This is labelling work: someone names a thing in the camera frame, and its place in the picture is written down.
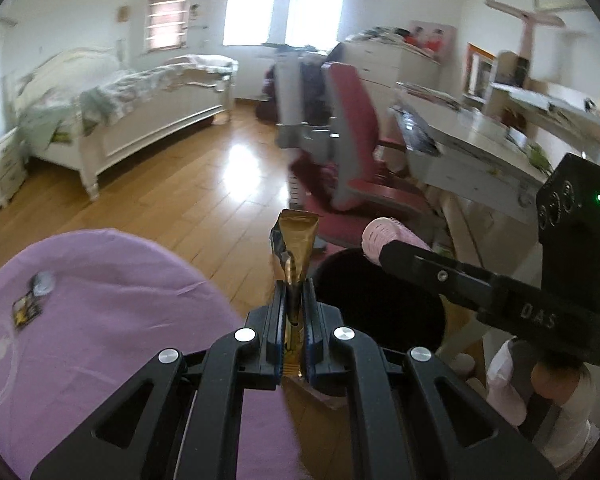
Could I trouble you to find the black plastic bag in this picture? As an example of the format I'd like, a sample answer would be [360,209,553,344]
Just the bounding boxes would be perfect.
[390,105,441,158]

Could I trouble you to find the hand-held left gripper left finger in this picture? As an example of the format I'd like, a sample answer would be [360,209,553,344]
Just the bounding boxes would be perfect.
[30,280,288,480]

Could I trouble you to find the person's right hand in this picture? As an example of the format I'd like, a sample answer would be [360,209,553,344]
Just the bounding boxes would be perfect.
[531,357,583,398]

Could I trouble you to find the window with red blind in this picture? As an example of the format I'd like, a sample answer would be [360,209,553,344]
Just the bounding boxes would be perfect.
[145,0,191,53]

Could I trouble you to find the white nightstand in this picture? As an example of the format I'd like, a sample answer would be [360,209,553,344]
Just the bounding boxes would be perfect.
[0,127,28,211]

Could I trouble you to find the wooden framed picture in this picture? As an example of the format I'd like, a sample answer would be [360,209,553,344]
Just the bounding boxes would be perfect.
[465,42,496,101]

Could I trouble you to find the black trash bin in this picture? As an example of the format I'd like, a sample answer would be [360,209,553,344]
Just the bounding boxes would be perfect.
[310,247,451,361]

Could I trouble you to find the person's right forearm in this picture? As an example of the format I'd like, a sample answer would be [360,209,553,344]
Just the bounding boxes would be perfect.
[517,375,600,466]

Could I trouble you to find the dark armchair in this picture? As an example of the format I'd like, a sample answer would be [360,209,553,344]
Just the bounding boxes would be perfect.
[255,42,348,126]

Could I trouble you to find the person's fluffy pink clothing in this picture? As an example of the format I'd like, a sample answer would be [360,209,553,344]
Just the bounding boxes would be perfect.
[485,340,531,426]

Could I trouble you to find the black yellow wrapper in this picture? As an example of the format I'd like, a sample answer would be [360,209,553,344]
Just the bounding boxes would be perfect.
[12,292,43,328]

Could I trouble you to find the gold foil wrapper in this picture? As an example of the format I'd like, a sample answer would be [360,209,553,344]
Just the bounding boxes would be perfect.
[269,209,322,376]

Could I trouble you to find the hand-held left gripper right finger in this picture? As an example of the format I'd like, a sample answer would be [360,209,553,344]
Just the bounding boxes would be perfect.
[302,277,558,480]

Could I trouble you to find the red grey desk chair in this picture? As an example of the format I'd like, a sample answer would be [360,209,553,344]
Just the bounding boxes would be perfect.
[262,42,443,253]

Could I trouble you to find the white dresser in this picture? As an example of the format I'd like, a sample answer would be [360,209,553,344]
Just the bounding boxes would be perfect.
[342,27,443,111]

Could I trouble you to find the bright window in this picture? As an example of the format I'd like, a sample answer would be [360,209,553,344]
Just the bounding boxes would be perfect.
[222,0,276,47]
[286,0,346,46]

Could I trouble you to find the white wooden bed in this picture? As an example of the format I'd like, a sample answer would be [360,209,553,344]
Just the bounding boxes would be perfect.
[2,47,238,201]

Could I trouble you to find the red figures poster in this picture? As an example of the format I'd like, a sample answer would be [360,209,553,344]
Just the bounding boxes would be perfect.
[407,21,458,63]

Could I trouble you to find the pink desk lamp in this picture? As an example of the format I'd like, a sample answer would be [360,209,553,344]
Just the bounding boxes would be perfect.
[484,0,566,61]

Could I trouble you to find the white desk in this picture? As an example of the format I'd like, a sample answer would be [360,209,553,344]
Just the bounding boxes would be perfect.
[392,50,600,356]

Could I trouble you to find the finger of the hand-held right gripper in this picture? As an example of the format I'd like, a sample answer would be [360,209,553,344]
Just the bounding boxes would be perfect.
[378,240,503,315]

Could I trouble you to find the purple tablecloth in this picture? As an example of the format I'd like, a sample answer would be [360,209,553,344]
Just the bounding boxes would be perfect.
[0,228,311,480]

